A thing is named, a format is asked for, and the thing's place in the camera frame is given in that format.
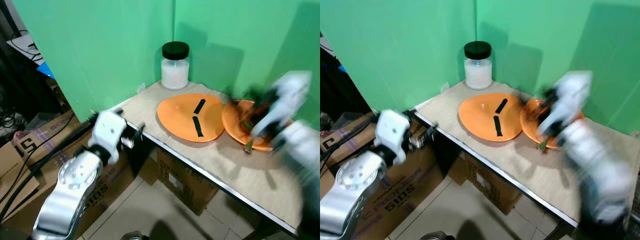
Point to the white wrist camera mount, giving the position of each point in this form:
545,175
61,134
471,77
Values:
572,95
392,132
107,131
290,95

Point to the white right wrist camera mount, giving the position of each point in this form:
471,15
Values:
290,95
572,95

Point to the blue object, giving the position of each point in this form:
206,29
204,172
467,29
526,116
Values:
342,68
46,70

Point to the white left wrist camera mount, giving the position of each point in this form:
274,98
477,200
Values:
107,131
392,132

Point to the black-lidded jar of white powder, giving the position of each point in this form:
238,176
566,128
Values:
478,72
175,72

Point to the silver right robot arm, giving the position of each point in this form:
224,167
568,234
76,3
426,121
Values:
600,170
302,150

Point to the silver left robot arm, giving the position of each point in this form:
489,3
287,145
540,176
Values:
350,190
70,185

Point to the brown printed cardboard box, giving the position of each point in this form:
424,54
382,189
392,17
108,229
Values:
110,200
47,135
400,205
345,137

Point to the orange oval plate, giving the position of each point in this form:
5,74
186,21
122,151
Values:
477,116
175,117
234,125
530,122

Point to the beige metal-edged table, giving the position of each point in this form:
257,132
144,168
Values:
240,170
500,160

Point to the green backdrop board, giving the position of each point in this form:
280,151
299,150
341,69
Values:
400,50
240,30
550,30
100,50

